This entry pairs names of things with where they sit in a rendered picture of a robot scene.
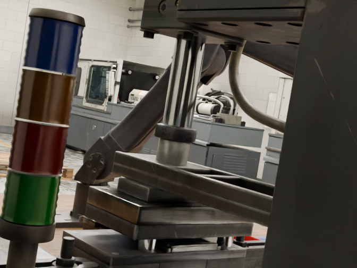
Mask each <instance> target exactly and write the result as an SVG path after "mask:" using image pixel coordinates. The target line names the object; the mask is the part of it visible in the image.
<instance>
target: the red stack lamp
mask: <svg viewBox="0 0 357 268"><path fill-rule="evenodd" d="M14 122H15V123H14V126H13V133H12V141H11V148H10V156H9V158H8V161H9V163H8V166H7V167H8V168H10V169H14V170H17V171H22V172H28V173H35V174H46V175H58V174H62V168H63V161H64V158H65V157H64V153H65V151H66V148H65V146H66V143H67V139H66V138H67V136H68V129H69V126H67V125H63V124H53V123H44V122H38V121H31V120H26V119H20V118H15V119H14Z"/></svg>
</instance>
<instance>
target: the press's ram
mask: <svg viewBox="0 0 357 268"><path fill-rule="evenodd" d="M205 45H206V39H205V38H201V37H197V36H193V40H185V39H182V34H177V35H176V40H175V47H174V53H173V60H172V66H171V73H170V77H169V83H168V90H167V96H166V103H165V109H164V116H163V122H162V123H158V124H156V128H155V137H158V138H159V142H158V148H157V155H148V154H135V153H124V152H119V151H116V152H115V155H114V163H113V169H112V173H114V174H117V175H120V176H123V177H125V178H119V179H118V185H117V187H97V186H90V187H89V191H88V198H87V205H86V212H85V217H88V218H90V219H92V220H94V221H96V222H98V223H100V224H102V225H104V226H106V227H108V228H110V229H112V230H114V231H116V232H119V233H121V234H123V235H125V236H127V237H129V238H131V239H133V240H138V246H137V250H139V251H141V252H145V253H153V252H155V250H156V243H157V240H159V241H161V242H164V243H176V242H200V241H201V238H211V237H217V242H216V243H217V244H218V245H220V246H221V248H229V249H231V248H232V247H233V240H234V237H240V236H252V230H253V223H257V224H259V225H263V226H265V227H268V222H269V217H270V210H271V204H272V200H273V194H274V188H275V185H272V184H269V183H265V182H261V181H258V180H254V179H250V178H246V177H243V176H240V175H236V174H232V173H229V172H225V171H221V170H218V169H214V168H211V167H207V166H203V165H200V164H196V163H192V162H188V155H189V148H190V143H193V142H195V140H196V135H197V130H196V129H194V128H192V124H193V117H194V111H195V107H196V100H197V94H198V88H199V81H200V75H201V68H202V62H203V55H204V51H205Z"/></svg>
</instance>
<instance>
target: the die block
mask: <svg viewBox="0 0 357 268"><path fill-rule="evenodd" d="M72 256H73V257H82V258H87V259H90V260H92V261H94V262H95V263H97V264H99V268H243V267H244V260H245V257H237V258H221V259H206V260H197V261H182V262H166V263H151V264H136V265H120V266H109V265H107V264H105V263H104V262H102V261H100V260H98V259H96V258H95V257H93V256H91V255H89V254H88V253H86V252H84V251H82V250H81V249H79V248H77V247H76V246H74V248H73V255H72Z"/></svg>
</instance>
